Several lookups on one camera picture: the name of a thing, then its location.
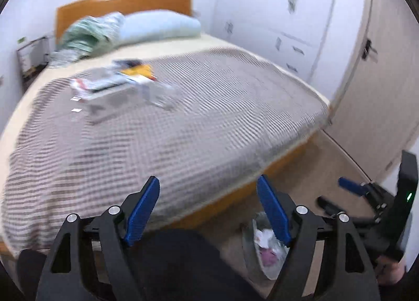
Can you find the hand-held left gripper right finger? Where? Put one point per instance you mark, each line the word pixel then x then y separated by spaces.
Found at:
pixel 273 212

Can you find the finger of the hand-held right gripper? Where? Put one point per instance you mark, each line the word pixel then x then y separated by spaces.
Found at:
pixel 330 207
pixel 350 185

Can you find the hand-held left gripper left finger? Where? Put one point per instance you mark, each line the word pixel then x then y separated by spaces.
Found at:
pixel 142 212

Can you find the clear plastic trash bag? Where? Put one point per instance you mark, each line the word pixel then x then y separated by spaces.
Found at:
pixel 265 252

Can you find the purple cloth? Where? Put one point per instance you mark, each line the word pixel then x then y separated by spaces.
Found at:
pixel 269 255

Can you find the clear plastic bottle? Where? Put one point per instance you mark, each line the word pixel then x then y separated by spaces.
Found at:
pixel 162 96

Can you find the yellow packet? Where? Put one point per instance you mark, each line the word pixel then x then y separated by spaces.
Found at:
pixel 137 71

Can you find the person's right hand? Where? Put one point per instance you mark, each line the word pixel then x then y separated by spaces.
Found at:
pixel 392 271

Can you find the person's right leg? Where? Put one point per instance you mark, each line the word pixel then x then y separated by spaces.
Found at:
pixel 190 268

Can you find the person's leg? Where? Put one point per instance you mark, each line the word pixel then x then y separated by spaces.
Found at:
pixel 190 268
pixel 31 271

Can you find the light wooden door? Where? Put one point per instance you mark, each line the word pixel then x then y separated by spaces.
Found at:
pixel 386 107

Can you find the brown checked blanket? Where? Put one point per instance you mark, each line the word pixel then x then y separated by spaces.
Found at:
pixel 196 130

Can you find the clear plastic wrapper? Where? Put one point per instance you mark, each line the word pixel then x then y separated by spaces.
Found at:
pixel 108 98

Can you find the person's left leg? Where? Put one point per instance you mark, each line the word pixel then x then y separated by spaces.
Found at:
pixel 31 271

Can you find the green floral quilt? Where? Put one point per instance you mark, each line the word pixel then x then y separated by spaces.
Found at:
pixel 88 37

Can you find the light blue pillow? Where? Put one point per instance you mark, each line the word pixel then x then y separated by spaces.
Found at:
pixel 160 26

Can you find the black metal nightstand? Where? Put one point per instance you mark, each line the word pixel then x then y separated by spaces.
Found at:
pixel 32 58

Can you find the white wardrobe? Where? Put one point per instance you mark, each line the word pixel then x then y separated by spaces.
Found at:
pixel 278 9

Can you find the wooden headboard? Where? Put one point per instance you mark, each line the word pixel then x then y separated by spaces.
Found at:
pixel 131 1

